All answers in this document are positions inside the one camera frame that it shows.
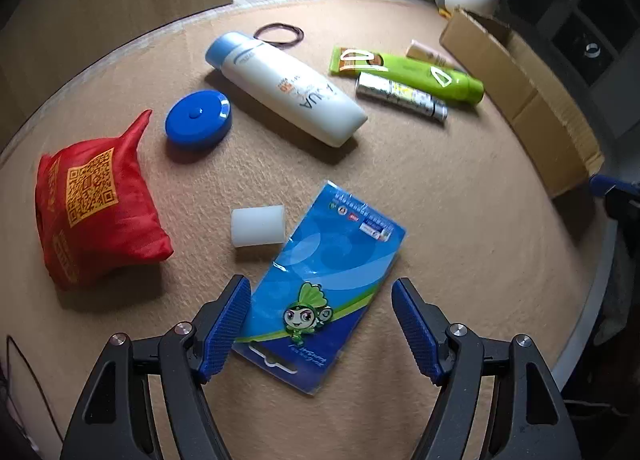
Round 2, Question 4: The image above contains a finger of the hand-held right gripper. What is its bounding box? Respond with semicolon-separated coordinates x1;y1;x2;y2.
589;173;640;222

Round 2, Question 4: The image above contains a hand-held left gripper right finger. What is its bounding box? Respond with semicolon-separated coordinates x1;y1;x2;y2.
391;277;583;460

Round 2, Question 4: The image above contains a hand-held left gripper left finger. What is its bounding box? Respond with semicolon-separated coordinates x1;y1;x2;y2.
60;274;252;460

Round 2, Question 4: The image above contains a blue cartoon card package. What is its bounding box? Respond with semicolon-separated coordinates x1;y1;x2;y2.
231;180;407;396

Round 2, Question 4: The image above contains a white foam block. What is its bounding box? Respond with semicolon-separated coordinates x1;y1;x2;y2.
230;205;286;247

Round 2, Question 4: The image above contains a cardboard box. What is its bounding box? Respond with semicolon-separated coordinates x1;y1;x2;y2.
439;8;605;198

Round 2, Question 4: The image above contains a red drawstring bag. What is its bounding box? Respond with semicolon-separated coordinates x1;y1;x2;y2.
34;109;175;291

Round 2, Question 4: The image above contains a blue round case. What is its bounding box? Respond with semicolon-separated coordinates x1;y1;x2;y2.
165;91;233;151

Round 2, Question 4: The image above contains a patterned silver tube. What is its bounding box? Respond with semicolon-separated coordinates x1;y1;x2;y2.
355;72;449;125

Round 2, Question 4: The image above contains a white bottle with blue cap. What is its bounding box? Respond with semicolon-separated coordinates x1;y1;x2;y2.
205;32;368;147

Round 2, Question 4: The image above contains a black shelf unit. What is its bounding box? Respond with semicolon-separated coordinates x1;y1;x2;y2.
500;0;640;91

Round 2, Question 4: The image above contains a green tube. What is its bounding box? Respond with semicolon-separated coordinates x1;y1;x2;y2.
329;45;486;106

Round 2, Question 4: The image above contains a small beige tube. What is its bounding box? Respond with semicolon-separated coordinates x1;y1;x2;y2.
406;39;457;70

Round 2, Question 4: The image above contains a thin dark cable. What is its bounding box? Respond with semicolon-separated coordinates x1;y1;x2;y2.
5;335;61;441

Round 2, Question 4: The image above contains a brown hair tie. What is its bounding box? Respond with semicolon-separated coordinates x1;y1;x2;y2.
253;23;304;47

